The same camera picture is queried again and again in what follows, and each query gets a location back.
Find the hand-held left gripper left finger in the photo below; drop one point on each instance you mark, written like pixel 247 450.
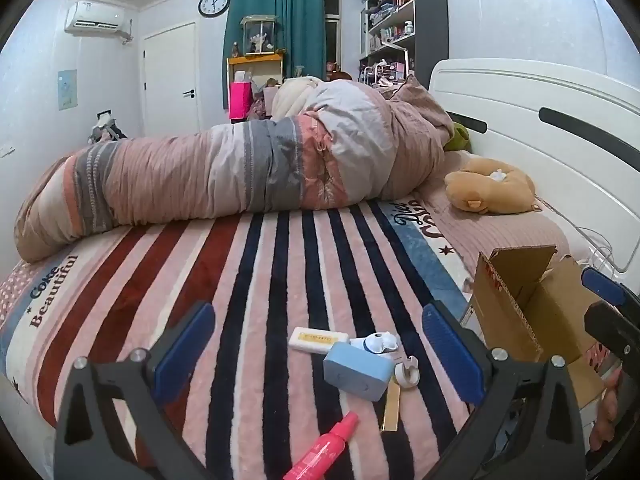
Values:
pixel 184 357

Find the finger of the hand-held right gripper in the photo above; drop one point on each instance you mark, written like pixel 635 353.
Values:
pixel 602 284
pixel 615 332

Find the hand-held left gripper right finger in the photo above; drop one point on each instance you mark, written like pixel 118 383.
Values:
pixel 450 355

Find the brown cardboard box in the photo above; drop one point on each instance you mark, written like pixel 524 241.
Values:
pixel 505 310

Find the light blue rounded box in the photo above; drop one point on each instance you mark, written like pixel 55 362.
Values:
pixel 357 372

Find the pink spray bottle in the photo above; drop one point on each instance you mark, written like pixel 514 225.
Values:
pixel 325 447

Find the person's right hand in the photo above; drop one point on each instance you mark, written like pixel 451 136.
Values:
pixel 605 410

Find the small white tape roll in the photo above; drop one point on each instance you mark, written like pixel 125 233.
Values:
pixel 406 372

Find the white and blue gadget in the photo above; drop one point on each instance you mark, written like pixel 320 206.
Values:
pixel 372 344

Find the striped plush blanket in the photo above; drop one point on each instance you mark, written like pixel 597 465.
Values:
pixel 250 280

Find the pink quilted bedsheet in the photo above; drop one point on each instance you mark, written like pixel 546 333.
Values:
pixel 500 235

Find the cream box with yellow label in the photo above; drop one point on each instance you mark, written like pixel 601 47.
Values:
pixel 310 340

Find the brown plush toy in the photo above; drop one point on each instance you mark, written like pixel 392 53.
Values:
pixel 492 190

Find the white bed headboard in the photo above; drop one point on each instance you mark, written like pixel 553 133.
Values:
pixel 525 110

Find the rolled pink grey duvet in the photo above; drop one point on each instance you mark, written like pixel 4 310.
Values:
pixel 225 170

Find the green plush toy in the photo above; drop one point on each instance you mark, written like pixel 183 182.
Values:
pixel 457 137

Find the grey cloth pile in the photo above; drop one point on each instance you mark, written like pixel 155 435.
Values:
pixel 107 130

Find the pink thermos bottle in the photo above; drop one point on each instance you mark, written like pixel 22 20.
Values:
pixel 240 100

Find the cream fluffy blanket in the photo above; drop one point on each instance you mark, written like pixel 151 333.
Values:
pixel 295 97

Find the white door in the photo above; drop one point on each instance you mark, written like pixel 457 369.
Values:
pixel 170 75

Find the yellow shelf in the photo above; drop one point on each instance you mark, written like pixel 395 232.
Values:
pixel 255 60

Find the dark bookshelf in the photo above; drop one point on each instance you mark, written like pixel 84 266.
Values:
pixel 425 15

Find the glass display case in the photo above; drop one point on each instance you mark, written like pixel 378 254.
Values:
pixel 258 35

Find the window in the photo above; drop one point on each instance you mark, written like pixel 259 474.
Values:
pixel 333 35

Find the teal curtain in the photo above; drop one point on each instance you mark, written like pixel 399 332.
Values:
pixel 295 25

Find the white air conditioner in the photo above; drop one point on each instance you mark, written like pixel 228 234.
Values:
pixel 94 17

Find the blue wall poster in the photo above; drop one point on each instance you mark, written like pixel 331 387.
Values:
pixel 67 90

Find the round wall clock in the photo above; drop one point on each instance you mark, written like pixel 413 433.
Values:
pixel 214 3

